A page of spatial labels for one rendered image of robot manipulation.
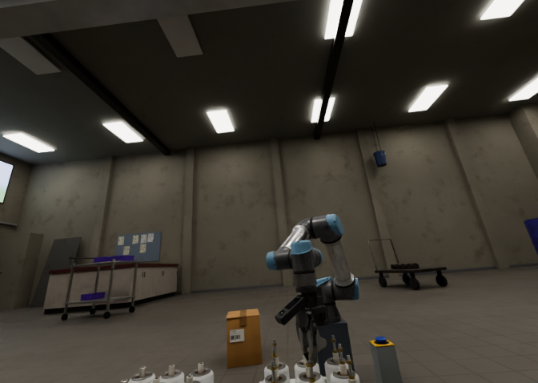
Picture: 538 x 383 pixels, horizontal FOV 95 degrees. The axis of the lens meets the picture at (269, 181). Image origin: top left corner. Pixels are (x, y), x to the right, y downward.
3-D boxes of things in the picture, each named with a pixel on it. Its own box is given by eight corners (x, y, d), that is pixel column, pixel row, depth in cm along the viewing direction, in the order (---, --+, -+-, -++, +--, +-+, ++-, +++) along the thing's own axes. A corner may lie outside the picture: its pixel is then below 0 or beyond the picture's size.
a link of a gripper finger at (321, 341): (332, 360, 75) (325, 326, 79) (316, 365, 72) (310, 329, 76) (327, 360, 77) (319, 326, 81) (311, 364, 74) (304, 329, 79)
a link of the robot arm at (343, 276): (336, 289, 153) (311, 213, 138) (362, 288, 147) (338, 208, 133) (335, 305, 142) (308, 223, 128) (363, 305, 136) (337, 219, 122)
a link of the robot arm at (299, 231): (295, 217, 144) (261, 251, 99) (312, 215, 140) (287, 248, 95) (299, 236, 145) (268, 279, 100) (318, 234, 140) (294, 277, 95)
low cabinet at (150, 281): (177, 295, 804) (178, 264, 835) (127, 308, 555) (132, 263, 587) (115, 300, 813) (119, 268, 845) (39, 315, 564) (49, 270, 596)
